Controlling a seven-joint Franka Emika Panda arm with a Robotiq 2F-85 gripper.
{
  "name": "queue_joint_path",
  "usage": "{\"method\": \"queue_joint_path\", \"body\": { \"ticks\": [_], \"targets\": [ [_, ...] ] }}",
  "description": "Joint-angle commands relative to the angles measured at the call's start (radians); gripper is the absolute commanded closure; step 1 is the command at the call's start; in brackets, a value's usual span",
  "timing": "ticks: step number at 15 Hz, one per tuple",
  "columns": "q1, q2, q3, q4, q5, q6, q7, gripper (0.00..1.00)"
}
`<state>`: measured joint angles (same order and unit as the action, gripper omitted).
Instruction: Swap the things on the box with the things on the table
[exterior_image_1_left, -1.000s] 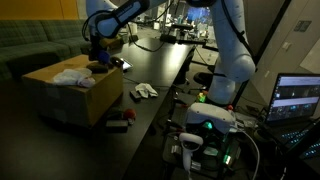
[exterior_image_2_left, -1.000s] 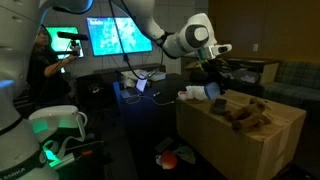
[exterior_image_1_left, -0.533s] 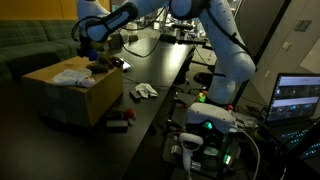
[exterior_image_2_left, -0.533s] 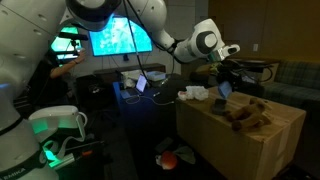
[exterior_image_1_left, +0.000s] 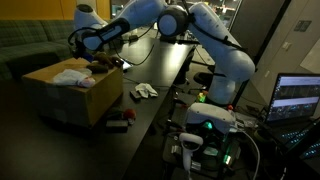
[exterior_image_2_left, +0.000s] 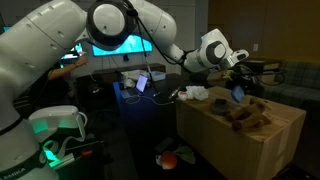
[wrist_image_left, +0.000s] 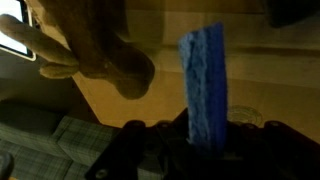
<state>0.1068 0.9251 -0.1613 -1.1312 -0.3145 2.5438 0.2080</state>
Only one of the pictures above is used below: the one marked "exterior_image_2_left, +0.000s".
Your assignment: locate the large cardboard box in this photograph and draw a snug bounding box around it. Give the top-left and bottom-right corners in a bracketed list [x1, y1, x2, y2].
[175, 85, 307, 180]

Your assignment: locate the person in dark clothes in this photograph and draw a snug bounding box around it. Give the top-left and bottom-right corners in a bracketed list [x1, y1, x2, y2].
[33, 53, 90, 101]

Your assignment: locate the orange handled tool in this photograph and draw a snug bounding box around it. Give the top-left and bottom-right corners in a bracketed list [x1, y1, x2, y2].
[64, 149, 94, 163]

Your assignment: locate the white cloth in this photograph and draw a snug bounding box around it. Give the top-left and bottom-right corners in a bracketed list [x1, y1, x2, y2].
[185, 85, 210, 102]

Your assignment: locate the dark green item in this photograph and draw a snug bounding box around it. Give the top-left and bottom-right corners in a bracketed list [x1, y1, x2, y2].
[173, 145, 197, 165]

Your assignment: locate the small white scrap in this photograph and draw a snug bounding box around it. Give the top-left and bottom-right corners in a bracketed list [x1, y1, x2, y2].
[154, 154, 164, 168]

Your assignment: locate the small open laptop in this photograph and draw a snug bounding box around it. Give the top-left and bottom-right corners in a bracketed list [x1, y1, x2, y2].
[119, 73, 149, 101]

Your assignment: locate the clear plastic bin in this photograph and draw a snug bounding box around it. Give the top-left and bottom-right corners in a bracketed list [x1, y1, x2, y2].
[148, 70, 167, 82]

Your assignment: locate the brown plush toy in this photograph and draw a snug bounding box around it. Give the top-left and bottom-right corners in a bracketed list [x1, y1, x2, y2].
[225, 97, 273, 132]

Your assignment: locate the white plastic bag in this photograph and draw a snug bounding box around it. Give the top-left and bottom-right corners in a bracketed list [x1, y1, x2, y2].
[120, 68, 148, 90]

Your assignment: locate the flat black slab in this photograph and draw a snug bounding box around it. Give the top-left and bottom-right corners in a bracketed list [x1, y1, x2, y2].
[154, 136, 175, 154]

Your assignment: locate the large wall monitor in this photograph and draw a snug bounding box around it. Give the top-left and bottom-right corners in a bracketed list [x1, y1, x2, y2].
[91, 33, 154, 57]

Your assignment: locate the white table cable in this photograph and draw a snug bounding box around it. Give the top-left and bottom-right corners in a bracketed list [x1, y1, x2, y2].
[125, 91, 175, 107]

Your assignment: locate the green plaid sofa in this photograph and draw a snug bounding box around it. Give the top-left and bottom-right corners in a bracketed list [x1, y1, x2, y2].
[261, 61, 320, 113]

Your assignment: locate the wooden shelf cabinet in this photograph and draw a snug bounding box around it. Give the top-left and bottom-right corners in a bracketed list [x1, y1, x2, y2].
[246, 57, 281, 85]

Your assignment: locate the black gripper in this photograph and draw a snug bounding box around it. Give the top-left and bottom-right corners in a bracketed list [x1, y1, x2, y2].
[232, 68, 260, 90]

